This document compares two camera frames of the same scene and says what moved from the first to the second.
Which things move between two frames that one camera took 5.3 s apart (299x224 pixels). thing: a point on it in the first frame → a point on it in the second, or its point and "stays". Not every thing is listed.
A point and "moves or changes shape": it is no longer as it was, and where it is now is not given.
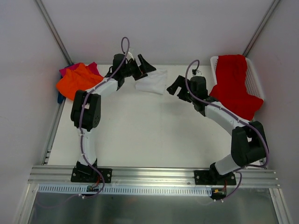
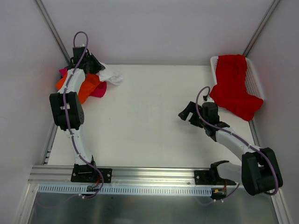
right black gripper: x=183 y=89 → x=195 y=115
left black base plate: x=90 y=175 stays
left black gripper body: x=139 y=70 → x=94 y=64
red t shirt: x=231 y=90 stays
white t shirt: x=155 y=82 moves or changes shape
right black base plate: x=213 y=177 stays
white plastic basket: x=252 y=84 stays
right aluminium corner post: x=259 y=27 stays
